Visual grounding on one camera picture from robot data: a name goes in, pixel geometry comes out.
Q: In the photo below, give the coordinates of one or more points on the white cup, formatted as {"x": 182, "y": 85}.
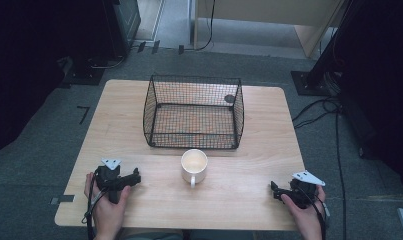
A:
{"x": 194, "y": 176}

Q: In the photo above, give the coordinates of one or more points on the dark flat stand base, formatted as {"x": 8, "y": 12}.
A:
{"x": 84, "y": 75}

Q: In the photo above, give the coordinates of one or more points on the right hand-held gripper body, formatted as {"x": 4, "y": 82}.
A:
{"x": 304, "y": 193}

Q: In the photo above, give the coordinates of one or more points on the grey tape strip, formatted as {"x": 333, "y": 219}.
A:
{"x": 64, "y": 199}

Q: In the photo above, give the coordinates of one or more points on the light wooden panel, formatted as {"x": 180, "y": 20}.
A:
{"x": 272, "y": 11}

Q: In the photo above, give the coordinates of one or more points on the person's left hand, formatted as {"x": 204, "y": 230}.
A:
{"x": 105, "y": 216}

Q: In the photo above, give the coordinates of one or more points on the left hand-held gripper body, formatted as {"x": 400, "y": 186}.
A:
{"x": 109, "y": 178}

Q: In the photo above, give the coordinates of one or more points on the black tape strip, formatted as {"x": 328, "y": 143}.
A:
{"x": 141, "y": 46}
{"x": 155, "y": 46}
{"x": 181, "y": 49}

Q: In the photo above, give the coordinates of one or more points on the black stand base plate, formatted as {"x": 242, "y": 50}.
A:
{"x": 305, "y": 85}

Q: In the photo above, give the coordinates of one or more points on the person's right hand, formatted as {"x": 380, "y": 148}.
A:
{"x": 305, "y": 223}

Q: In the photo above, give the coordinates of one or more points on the person's dark clothing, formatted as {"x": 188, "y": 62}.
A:
{"x": 155, "y": 237}

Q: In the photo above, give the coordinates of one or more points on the dark round disc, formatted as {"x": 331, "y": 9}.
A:
{"x": 229, "y": 98}

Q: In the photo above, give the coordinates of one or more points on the black cabinet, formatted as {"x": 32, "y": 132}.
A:
{"x": 122, "y": 26}

